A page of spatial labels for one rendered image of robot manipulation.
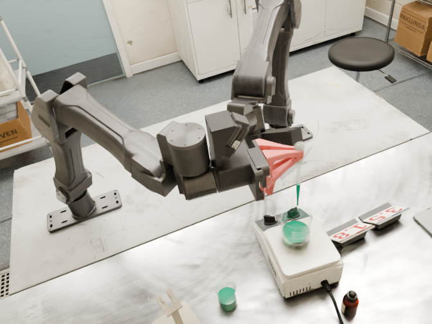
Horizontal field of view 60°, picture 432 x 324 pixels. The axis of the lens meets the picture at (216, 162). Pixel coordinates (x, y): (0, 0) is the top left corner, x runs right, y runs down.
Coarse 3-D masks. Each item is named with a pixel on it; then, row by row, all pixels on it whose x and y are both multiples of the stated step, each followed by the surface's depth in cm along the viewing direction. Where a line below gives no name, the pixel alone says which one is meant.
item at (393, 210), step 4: (392, 208) 90; (396, 208) 89; (400, 208) 87; (404, 208) 87; (384, 212) 89; (388, 212) 88; (392, 212) 87; (396, 212) 86; (376, 216) 89; (380, 216) 88; (384, 216) 86; (388, 216) 86; (368, 220) 88; (372, 220) 87; (376, 220) 86; (380, 220) 85
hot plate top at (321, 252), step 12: (276, 228) 80; (312, 228) 79; (276, 240) 78; (312, 240) 77; (324, 240) 77; (276, 252) 76; (288, 252) 76; (300, 252) 75; (312, 252) 75; (324, 252) 75; (336, 252) 74; (288, 264) 74; (300, 264) 73; (312, 264) 73; (324, 264) 73; (288, 276) 72
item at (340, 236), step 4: (356, 224) 88; (360, 224) 87; (364, 224) 86; (368, 224) 85; (348, 228) 87; (352, 228) 86; (356, 228) 86; (360, 228) 85; (340, 232) 87; (344, 232) 86; (348, 232) 85; (352, 232) 84; (356, 232) 83; (332, 236) 86; (336, 236) 86; (340, 236) 85; (344, 236) 84; (348, 236) 83
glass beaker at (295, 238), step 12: (288, 204) 75; (300, 204) 75; (276, 216) 73; (288, 216) 77; (300, 216) 77; (312, 216) 72; (288, 228) 72; (300, 228) 71; (288, 240) 74; (300, 240) 73
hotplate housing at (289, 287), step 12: (264, 240) 81; (264, 252) 84; (276, 264) 76; (336, 264) 74; (276, 276) 77; (300, 276) 73; (312, 276) 74; (324, 276) 75; (336, 276) 76; (288, 288) 74; (300, 288) 75; (312, 288) 77; (324, 288) 75
